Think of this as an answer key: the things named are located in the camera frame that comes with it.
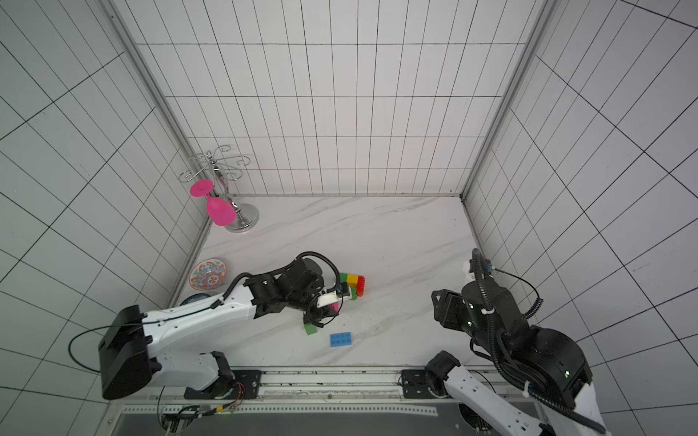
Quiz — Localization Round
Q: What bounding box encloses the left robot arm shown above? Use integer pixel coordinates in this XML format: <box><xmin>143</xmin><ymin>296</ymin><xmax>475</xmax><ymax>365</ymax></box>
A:
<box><xmin>97</xmin><ymin>252</ymin><xmax>352</xmax><ymax>401</ymax></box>

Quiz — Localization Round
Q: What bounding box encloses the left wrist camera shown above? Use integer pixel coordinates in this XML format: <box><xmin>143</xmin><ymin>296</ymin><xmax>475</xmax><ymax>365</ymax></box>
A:
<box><xmin>316</xmin><ymin>284</ymin><xmax>353</xmax><ymax>308</ymax></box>

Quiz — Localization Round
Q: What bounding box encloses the red lego brick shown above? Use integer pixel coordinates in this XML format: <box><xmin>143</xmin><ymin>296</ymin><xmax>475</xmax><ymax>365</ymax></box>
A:
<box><xmin>356</xmin><ymin>276</ymin><xmax>365</xmax><ymax>298</ymax></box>

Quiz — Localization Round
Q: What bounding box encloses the pink plastic wine glass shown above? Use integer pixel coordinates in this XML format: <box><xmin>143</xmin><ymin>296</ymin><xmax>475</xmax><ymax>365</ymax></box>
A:
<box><xmin>190</xmin><ymin>179</ymin><xmax>236</xmax><ymax>226</ymax></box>

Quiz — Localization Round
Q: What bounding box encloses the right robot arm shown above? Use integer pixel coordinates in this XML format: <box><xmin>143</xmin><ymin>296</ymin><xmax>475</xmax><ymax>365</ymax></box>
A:
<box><xmin>425</xmin><ymin>284</ymin><xmax>608</xmax><ymax>435</ymax></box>

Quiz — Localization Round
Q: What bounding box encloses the blue patterned ceramic plate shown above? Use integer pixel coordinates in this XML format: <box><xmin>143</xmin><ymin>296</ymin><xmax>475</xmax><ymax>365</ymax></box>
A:
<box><xmin>180</xmin><ymin>292</ymin><xmax>211</xmax><ymax>306</ymax></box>

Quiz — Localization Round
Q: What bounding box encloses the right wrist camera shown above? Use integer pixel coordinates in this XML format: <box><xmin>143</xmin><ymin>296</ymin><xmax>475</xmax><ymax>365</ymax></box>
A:
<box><xmin>462</xmin><ymin>258</ymin><xmax>494</xmax><ymax>282</ymax></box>

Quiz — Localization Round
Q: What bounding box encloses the blue lego brick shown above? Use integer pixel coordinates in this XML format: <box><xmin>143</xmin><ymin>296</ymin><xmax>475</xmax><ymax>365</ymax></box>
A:
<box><xmin>330</xmin><ymin>332</ymin><xmax>353</xmax><ymax>348</ymax></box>

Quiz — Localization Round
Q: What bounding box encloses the metal glass rack stand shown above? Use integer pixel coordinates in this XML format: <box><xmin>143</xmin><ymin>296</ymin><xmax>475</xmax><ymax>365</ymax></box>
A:
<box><xmin>178</xmin><ymin>145</ymin><xmax>259</xmax><ymax>234</ymax></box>

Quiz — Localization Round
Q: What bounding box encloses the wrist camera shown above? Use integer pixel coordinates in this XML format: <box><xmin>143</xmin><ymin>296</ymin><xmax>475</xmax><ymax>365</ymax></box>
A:
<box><xmin>316</xmin><ymin>284</ymin><xmax>353</xmax><ymax>308</ymax></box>
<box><xmin>462</xmin><ymin>258</ymin><xmax>494</xmax><ymax>282</ymax></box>

